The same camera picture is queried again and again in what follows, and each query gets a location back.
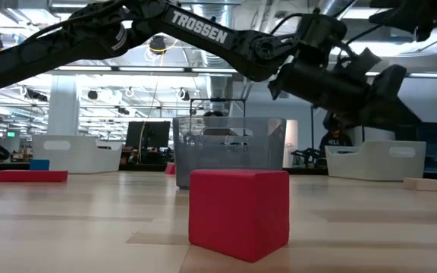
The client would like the black ceiling track light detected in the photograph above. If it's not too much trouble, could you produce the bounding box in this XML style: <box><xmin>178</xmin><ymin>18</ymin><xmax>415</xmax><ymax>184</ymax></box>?
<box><xmin>24</xmin><ymin>88</ymin><xmax>49</xmax><ymax>103</ymax></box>

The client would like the black overhead camera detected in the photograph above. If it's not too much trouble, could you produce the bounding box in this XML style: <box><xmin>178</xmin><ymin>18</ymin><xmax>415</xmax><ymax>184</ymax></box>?
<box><xmin>149</xmin><ymin>34</ymin><xmax>168</xmax><ymax>55</ymax></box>

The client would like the yellow hanging cable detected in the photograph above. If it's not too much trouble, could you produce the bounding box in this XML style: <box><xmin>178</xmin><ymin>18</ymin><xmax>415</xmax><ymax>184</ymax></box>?
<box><xmin>137</xmin><ymin>36</ymin><xmax>180</xmax><ymax>164</ymax></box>

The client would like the long red block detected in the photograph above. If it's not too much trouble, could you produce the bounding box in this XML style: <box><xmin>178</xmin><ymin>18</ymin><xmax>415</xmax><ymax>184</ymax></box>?
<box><xmin>0</xmin><ymin>170</ymin><xmax>69</xmax><ymax>184</ymax></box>

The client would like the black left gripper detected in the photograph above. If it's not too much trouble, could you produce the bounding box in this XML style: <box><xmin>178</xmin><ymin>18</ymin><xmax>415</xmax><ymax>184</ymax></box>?
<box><xmin>267</xmin><ymin>48</ymin><xmax>423</xmax><ymax>132</ymax></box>

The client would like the black metal gantry frame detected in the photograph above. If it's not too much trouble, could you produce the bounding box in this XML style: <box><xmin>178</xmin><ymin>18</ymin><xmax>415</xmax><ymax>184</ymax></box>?
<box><xmin>310</xmin><ymin>105</ymin><xmax>316</xmax><ymax>151</ymax></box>

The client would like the silver round ventilation duct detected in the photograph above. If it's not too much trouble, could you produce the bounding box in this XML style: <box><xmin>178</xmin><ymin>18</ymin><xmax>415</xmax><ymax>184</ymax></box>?
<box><xmin>197</xmin><ymin>49</ymin><xmax>236</xmax><ymax>117</ymax></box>

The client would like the silver slanted ventilation duct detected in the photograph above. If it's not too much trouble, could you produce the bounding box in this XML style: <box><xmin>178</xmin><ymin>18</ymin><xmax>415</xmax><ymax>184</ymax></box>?
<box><xmin>316</xmin><ymin>0</ymin><xmax>358</xmax><ymax>18</ymax></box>

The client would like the white building pillar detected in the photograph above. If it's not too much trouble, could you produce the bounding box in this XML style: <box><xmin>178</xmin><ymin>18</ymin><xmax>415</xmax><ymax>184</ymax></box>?
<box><xmin>46</xmin><ymin>74</ymin><xmax>80</xmax><ymax>137</ymax></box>

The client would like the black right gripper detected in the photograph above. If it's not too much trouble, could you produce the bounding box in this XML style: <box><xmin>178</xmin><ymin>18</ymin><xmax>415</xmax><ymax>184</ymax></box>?
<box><xmin>369</xmin><ymin>0</ymin><xmax>437</xmax><ymax>42</ymax></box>

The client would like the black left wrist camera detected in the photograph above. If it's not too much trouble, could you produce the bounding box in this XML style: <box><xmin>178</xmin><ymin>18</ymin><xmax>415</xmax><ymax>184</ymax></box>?
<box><xmin>297</xmin><ymin>13</ymin><xmax>348</xmax><ymax>58</ymax></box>

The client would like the light grey plastic bin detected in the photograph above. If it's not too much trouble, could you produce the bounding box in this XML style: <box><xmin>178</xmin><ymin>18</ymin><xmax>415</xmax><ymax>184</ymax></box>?
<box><xmin>324</xmin><ymin>140</ymin><xmax>428</xmax><ymax>182</ymax></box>

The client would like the natural wood block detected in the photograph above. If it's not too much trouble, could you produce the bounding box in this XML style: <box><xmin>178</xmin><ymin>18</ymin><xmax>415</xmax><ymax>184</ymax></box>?
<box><xmin>403</xmin><ymin>177</ymin><xmax>437</xmax><ymax>193</ymax></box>

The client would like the clear plastic bin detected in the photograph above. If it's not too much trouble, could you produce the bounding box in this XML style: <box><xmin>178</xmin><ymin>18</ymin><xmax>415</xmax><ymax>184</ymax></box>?
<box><xmin>171</xmin><ymin>116</ymin><xmax>288</xmax><ymax>190</ymax></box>

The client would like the small blue block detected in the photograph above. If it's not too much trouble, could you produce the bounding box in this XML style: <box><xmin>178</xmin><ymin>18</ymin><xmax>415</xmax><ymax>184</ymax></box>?
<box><xmin>30</xmin><ymin>159</ymin><xmax>51</xmax><ymax>171</ymax></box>

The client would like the red cube block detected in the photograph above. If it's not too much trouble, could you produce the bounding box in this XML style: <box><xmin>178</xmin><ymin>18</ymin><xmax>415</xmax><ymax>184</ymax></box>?
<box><xmin>187</xmin><ymin>169</ymin><xmax>291</xmax><ymax>264</ymax></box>

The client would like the black monitor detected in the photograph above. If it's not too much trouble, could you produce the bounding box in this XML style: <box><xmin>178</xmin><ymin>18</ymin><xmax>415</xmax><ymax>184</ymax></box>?
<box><xmin>124</xmin><ymin>121</ymin><xmax>171</xmax><ymax>150</ymax></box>

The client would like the white plastic bin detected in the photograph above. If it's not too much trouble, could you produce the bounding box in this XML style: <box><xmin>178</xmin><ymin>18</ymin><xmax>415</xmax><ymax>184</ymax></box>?
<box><xmin>32</xmin><ymin>134</ymin><xmax>124</xmax><ymax>175</ymax></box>

